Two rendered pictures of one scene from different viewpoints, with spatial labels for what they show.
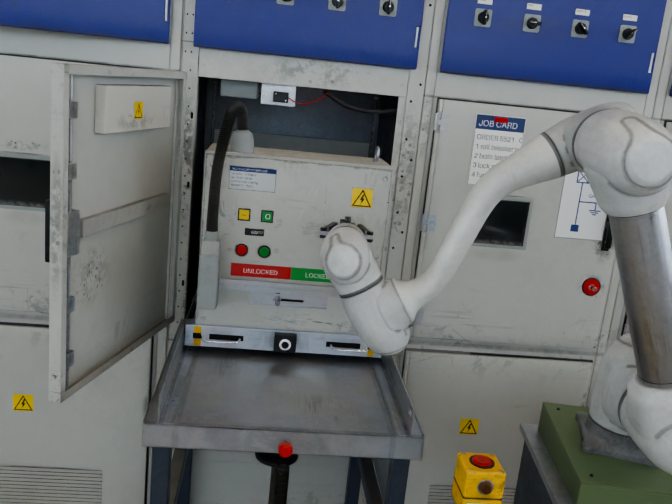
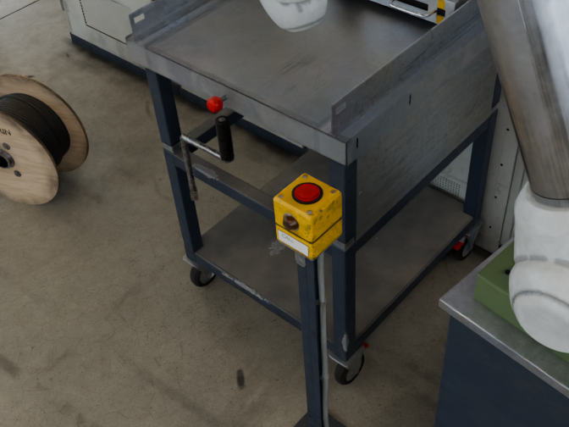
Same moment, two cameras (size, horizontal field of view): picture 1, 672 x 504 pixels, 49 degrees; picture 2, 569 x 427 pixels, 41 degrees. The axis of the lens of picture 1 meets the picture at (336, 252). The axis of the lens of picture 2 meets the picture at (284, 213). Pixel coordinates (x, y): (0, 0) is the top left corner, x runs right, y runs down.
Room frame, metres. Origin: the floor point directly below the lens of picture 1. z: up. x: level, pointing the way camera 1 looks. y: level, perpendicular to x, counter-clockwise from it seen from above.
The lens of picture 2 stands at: (0.73, -0.98, 1.70)
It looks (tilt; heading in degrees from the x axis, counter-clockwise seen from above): 44 degrees down; 51
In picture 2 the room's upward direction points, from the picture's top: 5 degrees counter-clockwise
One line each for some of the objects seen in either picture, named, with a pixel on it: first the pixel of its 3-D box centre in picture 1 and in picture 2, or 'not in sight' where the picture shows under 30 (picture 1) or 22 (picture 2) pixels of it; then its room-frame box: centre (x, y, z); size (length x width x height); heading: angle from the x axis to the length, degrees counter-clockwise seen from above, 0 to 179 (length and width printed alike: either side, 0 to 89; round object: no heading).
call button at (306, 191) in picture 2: (481, 463); (307, 194); (1.31, -0.33, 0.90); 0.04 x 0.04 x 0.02
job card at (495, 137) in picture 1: (496, 151); not in sight; (2.18, -0.44, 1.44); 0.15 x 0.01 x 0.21; 96
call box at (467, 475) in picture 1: (478, 484); (308, 216); (1.31, -0.33, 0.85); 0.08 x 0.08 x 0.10; 6
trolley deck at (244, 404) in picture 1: (283, 378); (329, 25); (1.80, 0.10, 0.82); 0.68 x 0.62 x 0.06; 6
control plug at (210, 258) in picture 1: (209, 272); not in sight; (1.80, 0.32, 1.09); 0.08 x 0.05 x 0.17; 6
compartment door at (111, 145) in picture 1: (120, 216); not in sight; (1.81, 0.55, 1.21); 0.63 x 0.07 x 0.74; 170
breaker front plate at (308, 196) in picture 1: (292, 250); not in sight; (1.89, 0.11, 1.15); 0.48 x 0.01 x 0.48; 96
